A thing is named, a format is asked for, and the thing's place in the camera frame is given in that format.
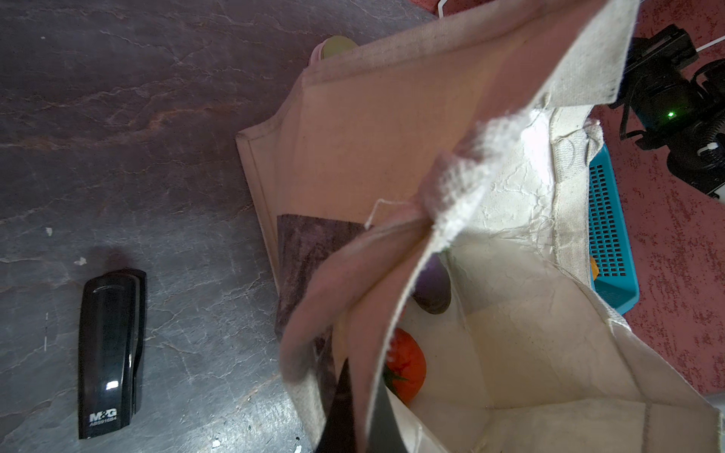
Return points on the purple eggplant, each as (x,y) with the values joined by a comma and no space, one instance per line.
(432,288)

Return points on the cream canvas tote bag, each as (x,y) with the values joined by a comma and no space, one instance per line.
(469,138)

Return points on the black remote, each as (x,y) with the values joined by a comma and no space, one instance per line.
(111,336)

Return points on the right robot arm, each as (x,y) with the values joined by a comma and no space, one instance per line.
(661,107)

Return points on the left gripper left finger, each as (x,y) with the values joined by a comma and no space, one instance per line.
(339,433)

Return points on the red bell pepper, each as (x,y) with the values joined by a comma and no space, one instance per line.
(405,368)

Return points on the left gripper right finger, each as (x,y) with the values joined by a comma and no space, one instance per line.
(384,435)

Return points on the teal plastic basket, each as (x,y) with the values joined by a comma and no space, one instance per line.
(613,271)

